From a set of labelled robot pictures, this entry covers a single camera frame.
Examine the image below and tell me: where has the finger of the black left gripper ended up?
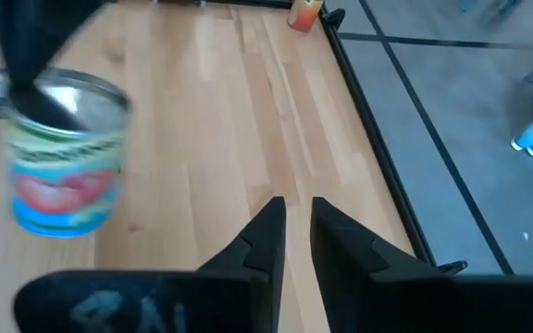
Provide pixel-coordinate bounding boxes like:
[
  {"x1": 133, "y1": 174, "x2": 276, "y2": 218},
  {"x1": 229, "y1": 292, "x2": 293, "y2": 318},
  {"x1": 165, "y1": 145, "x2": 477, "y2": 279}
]
[{"x1": 0, "y1": 0, "x2": 105, "y2": 131}]

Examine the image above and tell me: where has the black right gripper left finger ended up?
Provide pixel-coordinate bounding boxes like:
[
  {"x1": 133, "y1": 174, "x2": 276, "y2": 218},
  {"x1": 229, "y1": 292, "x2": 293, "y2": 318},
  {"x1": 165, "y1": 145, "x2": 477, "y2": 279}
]
[{"x1": 196, "y1": 196, "x2": 289, "y2": 333}]

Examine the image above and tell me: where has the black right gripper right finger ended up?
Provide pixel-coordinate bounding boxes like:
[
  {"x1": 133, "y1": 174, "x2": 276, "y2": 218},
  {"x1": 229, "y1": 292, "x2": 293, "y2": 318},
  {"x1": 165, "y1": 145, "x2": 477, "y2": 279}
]
[{"x1": 310, "y1": 196, "x2": 452, "y2": 333}]

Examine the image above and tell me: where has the can blue red label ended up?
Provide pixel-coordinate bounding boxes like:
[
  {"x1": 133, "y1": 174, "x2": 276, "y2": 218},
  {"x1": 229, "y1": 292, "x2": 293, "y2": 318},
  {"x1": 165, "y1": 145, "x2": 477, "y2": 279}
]
[{"x1": 2, "y1": 68, "x2": 132, "y2": 240}]

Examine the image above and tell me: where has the can with orange label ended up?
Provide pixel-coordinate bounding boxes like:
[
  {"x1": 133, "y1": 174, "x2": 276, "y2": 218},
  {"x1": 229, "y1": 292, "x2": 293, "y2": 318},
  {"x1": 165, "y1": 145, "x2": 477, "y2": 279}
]
[{"x1": 286, "y1": 0, "x2": 326, "y2": 33}]

